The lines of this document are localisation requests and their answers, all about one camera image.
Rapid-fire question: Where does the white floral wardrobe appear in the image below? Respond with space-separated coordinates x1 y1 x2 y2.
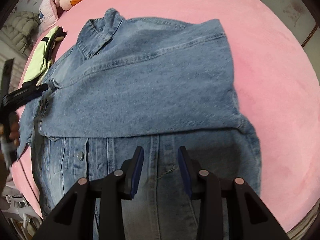
235 0 320 48

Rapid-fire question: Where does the person left hand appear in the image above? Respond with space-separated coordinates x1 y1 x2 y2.
1 112 20 146

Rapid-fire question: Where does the beige puffer jacket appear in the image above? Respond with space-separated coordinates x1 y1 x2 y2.
1 11 40 56

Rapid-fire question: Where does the blue denim jacket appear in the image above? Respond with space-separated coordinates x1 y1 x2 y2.
18 9 261 239

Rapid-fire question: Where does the pink bed sheet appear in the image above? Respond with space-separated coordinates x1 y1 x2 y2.
12 0 319 231

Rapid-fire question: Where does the green and black folded garment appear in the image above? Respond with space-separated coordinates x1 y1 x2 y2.
22 26 67 87

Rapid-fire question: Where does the white small cushion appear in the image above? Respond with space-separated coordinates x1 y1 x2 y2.
39 0 59 31

